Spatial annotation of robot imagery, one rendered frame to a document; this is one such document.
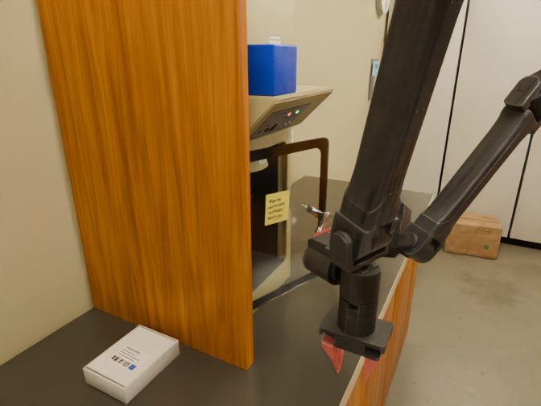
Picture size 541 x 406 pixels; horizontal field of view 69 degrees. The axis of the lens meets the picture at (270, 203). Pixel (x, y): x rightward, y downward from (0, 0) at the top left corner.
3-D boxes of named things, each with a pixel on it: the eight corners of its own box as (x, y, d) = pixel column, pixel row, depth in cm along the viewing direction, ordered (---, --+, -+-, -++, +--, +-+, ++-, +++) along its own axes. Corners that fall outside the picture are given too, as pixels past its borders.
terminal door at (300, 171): (236, 316, 95) (229, 155, 81) (320, 273, 114) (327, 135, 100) (237, 318, 94) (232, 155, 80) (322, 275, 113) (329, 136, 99)
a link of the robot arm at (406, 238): (414, 247, 80) (431, 259, 86) (422, 196, 84) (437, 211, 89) (362, 244, 89) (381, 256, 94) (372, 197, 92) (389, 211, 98)
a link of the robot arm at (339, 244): (347, 238, 51) (390, 219, 55) (291, 212, 60) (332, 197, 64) (345, 313, 55) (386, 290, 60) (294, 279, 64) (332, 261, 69)
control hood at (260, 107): (224, 146, 79) (221, 94, 76) (292, 123, 106) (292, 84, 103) (274, 151, 74) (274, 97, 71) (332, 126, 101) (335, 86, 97)
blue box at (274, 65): (229, 94, 77) (226, 44, 73) (254, 90, 85) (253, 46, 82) (274, 97, 72) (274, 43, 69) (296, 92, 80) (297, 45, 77)
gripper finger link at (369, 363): (343, 357, 68) (346, 311, 65) (384, 371, 65) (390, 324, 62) (329, 383, 63) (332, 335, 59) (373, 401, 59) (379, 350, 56)
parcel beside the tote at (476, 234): (442, 251, 338) (448, 221, 328) (442, 236, 367) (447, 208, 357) (496, 260, 324) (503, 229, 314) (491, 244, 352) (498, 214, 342)
